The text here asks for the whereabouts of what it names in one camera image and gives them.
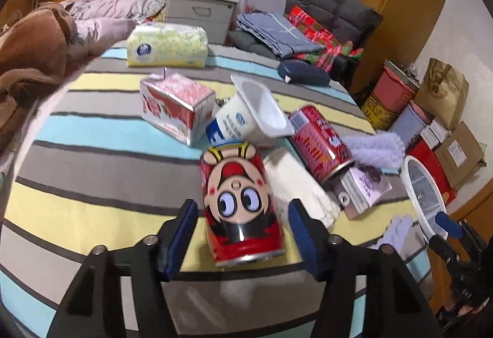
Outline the pink floral quilt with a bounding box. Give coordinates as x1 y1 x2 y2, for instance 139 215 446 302
62 0 168 57

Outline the yellow tissue pack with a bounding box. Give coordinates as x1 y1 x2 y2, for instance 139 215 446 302
126 23 210 68

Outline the red box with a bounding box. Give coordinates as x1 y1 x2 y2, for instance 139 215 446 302
408 138 457 204

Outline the grey bedside cabinet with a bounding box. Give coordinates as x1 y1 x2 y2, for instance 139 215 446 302
165 0 239 45

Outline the folded blue cloth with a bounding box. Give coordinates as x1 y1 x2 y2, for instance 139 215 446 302
236 10 324 57

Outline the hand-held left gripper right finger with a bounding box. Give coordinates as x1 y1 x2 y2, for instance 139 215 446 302
288 198 443 338

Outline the dark grey padded chair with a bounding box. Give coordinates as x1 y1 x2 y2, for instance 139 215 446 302
227 0 384 92

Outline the small purple carton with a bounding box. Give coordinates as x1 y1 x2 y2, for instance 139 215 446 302
331 165 393 220

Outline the lavender fluffy cloth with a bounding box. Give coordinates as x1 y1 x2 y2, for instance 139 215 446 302
375 215 414 250
341 131 406 169

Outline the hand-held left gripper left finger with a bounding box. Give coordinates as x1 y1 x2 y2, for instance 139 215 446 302
46 198 199 338

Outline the pink bucket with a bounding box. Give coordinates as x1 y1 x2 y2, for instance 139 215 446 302
372 66 418 108

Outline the brown paper bag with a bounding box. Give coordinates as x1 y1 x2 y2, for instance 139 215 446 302
414 58 470 131

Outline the red plaid blanket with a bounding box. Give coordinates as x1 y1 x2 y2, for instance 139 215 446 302
287 6 365 73

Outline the red cartoon milk can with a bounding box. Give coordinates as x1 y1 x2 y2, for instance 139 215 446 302
288 105 355 181
199 141 286 267

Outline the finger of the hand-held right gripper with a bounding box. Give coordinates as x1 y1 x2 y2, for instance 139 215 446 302
435 213 482 246
429 236 465 271

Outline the pink milk carton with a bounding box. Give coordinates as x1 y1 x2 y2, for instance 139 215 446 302
139 67 216 146

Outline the white yogurt cup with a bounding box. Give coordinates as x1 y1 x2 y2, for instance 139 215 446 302
205 74 296 148

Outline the navy glasses case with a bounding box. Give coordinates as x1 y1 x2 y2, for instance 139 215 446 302
277 59 331 88

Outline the yellow patterned tin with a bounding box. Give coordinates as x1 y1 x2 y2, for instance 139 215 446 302
361 92 401 131

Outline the brown fleece blanket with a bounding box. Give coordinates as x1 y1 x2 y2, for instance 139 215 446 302
0 2 83 154

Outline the pale blue storage box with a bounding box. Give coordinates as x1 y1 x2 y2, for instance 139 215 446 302
389 103 428 146

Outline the person's right hand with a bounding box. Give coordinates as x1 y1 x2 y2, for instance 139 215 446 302
437 299 486 323

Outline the small white box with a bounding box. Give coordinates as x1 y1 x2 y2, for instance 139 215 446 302
420 118 449 150

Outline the cardboard box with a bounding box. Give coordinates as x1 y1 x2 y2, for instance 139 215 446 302
433 121 485 188

